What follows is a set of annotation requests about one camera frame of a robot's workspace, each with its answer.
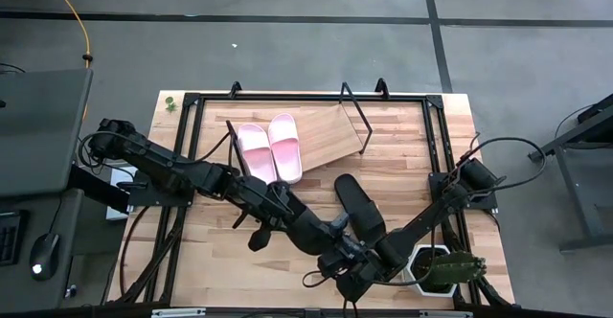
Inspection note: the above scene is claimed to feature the black rubber slide sandal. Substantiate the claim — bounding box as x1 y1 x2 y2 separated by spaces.
282 195 339 257
333 172 388 250

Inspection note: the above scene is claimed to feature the pink rubber slide sandal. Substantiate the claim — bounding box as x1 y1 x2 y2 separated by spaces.
266 112 304 185
237 123 279 185

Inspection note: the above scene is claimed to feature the black flat bar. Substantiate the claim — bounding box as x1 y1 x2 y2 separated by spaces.
66 162 133 214

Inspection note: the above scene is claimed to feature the white paper sheet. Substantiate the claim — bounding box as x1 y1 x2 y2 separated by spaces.
105 164 138 222

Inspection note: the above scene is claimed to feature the silver metal bracket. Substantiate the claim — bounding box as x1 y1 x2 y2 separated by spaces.
420 310 473 318
150 307 207 318

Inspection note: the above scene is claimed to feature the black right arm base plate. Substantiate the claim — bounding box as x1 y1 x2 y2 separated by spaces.
428 170 499 214

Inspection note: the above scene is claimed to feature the black metal stand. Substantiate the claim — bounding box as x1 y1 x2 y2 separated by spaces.
528 92 613 255

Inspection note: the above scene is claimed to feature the white hexagonal plant pot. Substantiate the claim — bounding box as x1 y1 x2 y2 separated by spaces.
406 243 464 299

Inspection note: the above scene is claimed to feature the black computer mouse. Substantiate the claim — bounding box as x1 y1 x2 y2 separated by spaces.
28 231 62 283

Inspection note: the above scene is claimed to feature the grey flat panel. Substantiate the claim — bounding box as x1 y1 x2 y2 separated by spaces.
0 67 95 199

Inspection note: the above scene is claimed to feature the wooden shelf with black frame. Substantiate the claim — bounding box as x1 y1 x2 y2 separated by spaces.
224 81 374 185

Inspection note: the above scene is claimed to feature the dark grey desk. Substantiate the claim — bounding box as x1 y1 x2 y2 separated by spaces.
0 188 85 315

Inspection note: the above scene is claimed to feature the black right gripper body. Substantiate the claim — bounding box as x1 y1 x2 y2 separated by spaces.
318 240 392 303

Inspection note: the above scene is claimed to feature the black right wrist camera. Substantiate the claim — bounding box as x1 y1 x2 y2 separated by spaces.
328 212 352 237

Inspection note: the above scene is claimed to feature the yellow cable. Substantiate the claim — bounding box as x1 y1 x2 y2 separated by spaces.
42 0 92 121

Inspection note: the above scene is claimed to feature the black aluminium table frame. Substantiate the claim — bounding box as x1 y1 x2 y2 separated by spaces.
107 91 513 309

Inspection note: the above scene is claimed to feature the black keyboard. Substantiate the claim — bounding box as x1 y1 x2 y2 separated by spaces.
0 209 24 267

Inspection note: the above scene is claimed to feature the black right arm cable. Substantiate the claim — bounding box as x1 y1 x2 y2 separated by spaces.
301 133 548 305

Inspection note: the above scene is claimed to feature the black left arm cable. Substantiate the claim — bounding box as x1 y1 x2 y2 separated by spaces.
77 129 232 169

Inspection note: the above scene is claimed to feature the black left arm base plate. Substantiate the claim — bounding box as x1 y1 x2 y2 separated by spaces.
127 162 196 209

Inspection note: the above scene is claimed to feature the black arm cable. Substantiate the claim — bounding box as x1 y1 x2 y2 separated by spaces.
77 129 232 169
301 133 548 305

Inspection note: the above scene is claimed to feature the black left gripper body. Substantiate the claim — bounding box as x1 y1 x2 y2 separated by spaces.
232 176 294 228

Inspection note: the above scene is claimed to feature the green cactus plant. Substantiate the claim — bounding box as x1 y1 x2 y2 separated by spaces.
420 250 488 288

